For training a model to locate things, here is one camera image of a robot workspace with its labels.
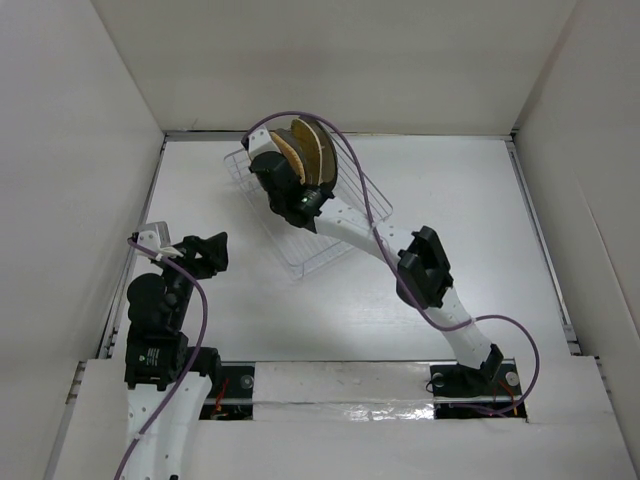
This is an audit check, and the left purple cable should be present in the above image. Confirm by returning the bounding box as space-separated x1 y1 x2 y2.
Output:
113 237 209 480

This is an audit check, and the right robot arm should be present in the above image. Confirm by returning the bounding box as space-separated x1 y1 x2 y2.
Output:
250 151 504 399

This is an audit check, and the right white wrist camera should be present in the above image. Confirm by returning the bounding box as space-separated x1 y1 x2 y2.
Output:
241 126 280 161

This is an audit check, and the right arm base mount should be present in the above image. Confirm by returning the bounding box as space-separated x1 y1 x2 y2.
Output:
425 349 527 420

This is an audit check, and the white wire dish rack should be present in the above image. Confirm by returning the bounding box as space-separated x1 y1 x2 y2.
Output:
224 135 366 280

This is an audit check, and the square woven bamboo tray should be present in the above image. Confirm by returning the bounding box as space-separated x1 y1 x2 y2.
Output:
270 131 306 184

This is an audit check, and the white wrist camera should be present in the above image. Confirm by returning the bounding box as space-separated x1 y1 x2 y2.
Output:
132 221 175 256
241 126 280 161

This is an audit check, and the black plate with deer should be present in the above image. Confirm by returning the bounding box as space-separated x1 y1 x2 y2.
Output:
274 129 305 167

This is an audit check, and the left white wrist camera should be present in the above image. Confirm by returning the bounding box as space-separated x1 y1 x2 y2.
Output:
132 221 175 256

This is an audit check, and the dark rimmed cream plate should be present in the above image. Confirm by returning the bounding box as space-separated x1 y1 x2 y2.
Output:
298 116 338 190

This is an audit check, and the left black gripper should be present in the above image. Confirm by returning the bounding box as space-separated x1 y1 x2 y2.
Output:
151 230 225 327

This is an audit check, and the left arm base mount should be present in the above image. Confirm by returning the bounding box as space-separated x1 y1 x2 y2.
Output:
199 362 255 421

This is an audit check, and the yellow fan-shaped bamboo plate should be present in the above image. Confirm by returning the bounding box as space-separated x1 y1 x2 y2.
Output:
290 117 322 185

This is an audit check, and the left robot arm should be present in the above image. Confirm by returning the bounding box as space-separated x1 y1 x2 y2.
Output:
114 222 228 479

